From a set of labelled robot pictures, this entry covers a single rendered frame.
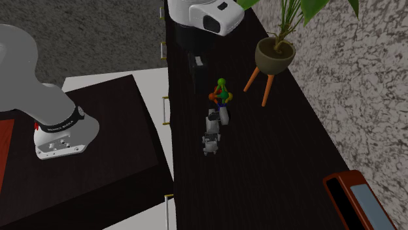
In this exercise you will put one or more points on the dark robot stand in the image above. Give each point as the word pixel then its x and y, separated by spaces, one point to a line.
pixel 111 133

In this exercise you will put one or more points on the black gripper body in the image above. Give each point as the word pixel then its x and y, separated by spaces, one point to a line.
pixel 191 38

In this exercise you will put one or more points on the dark wooden chest of drawers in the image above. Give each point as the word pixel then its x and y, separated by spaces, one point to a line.
pixel 261 153

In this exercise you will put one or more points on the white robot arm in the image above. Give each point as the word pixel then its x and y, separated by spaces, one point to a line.
pixel 35 95

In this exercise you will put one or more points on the white toy robot figure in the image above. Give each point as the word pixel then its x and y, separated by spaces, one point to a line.
pixel 211 127

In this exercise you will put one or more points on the red-brown box with grey panel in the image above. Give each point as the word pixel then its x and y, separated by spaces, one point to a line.
pixel 347 197

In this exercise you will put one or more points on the green plant in legged pot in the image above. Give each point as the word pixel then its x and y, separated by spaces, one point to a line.
pixel 274 57

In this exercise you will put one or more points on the colourful ball and stick toy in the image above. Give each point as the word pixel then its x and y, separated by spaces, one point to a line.
pixel 224 95

